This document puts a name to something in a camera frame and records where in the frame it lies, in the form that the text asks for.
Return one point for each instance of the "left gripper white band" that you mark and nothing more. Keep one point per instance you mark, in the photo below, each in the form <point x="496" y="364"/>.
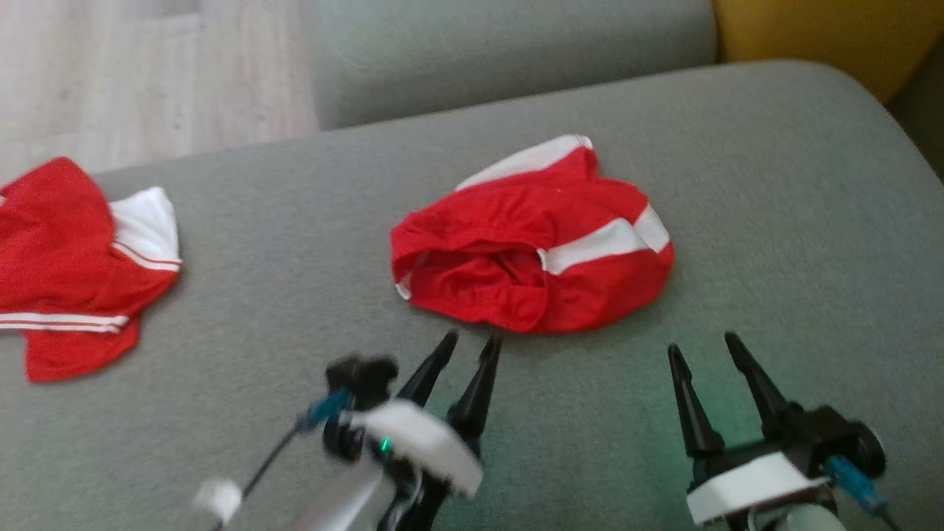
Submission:
<point x="424" y="442"/>

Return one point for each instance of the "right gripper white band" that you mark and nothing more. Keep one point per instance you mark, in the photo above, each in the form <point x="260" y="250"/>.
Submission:
<point x="752" y="487"/>

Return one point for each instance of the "red jersey white sleeves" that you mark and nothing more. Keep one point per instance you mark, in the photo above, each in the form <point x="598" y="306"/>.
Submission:
<point x="66" y="251"/>

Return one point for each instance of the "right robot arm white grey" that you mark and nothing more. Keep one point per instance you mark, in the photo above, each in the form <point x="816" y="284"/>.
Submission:
<point x="804" y="520"/>

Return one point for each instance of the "red shorts white stripes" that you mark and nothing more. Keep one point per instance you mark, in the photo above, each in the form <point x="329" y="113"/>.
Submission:
<point x="516" y="221"/>

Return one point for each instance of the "grey sofa seat cushion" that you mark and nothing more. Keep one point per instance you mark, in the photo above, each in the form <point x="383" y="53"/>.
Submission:
<point x="295" y="258"/>

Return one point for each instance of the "grey sofa back cushion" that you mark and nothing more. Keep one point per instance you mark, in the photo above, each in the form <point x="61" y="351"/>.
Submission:
<point x="479" y="51"/>

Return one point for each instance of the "yellow pillow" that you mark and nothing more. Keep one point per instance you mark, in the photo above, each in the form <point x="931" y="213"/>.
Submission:
<point x="826" y="33"/>

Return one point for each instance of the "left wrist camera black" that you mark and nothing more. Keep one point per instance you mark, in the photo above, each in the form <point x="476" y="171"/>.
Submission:
<point x="365" y="383"/>

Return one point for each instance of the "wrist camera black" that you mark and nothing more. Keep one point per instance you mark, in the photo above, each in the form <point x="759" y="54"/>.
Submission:
<point x="841" y="435"/>
<point x="365" y="383"/>

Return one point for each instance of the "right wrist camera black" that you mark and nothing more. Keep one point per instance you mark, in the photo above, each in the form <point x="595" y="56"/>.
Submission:
<point x="841" y="435"/>

